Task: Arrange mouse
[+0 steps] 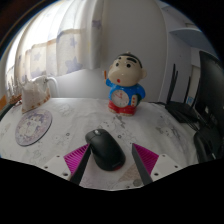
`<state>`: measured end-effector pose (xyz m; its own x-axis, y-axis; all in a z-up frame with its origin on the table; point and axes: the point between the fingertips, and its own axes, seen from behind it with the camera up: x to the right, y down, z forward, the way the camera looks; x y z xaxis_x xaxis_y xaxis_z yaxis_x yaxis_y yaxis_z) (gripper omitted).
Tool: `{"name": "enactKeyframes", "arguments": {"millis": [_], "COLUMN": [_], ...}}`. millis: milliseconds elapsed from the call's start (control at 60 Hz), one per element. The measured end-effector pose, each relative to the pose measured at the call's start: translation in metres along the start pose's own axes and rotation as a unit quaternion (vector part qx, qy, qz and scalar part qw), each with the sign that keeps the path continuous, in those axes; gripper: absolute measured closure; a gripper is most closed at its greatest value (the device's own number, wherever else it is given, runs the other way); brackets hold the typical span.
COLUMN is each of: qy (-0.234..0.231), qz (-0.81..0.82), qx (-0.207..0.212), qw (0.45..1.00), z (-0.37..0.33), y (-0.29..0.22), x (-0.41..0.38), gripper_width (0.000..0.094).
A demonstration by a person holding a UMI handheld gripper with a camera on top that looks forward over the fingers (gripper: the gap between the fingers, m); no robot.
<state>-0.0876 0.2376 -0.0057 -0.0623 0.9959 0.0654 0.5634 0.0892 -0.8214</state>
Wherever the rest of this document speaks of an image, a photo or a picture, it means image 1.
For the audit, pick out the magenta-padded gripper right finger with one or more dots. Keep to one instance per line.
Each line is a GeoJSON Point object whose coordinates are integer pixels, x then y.
{"type": "Point", "coordinates": [146, 160]}

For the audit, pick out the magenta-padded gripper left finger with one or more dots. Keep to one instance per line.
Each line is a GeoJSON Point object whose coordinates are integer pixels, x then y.
{"type": "Point", "coordinates": [76, 160]}

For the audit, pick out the black computer mouse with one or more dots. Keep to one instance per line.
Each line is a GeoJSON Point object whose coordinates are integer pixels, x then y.
{"type": "Point", "coordinates": [105, 148]}

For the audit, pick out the round purple printed mouse pad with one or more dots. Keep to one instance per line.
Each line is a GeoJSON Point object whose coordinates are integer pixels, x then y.
{"type": "Point", "coordinates": [33, 127]}

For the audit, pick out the white printed tablecloth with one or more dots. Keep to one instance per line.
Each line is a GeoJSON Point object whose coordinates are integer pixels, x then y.
{"type": "Point", "coordinates": [73, 123]}

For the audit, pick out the black router with antennas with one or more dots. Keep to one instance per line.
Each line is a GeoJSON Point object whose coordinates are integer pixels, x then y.
{"type": "Point", "coordinates": [181, 110]}

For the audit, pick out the black monitor stand base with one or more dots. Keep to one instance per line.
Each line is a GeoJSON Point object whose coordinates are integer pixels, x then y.
{"type": "Point", "coordinates": [208, 145]}

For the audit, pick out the white radiator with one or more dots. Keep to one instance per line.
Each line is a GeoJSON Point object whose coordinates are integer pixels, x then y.
{"type": "Point", "coordinates": [54, 85]}

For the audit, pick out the cartoon boy alarm clock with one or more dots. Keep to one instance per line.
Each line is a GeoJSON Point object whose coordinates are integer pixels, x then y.
{"type": "Point", "coordinates": [125, 83]}

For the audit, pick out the white star-print curtain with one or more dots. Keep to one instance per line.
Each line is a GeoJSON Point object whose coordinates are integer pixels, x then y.
{"type": "Point", "coordinates": [60, 40]}

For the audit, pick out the white wall shelf unit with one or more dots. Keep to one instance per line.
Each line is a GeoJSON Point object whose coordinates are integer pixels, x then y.
{"type": "Point", "coordinates": [191, 35]}

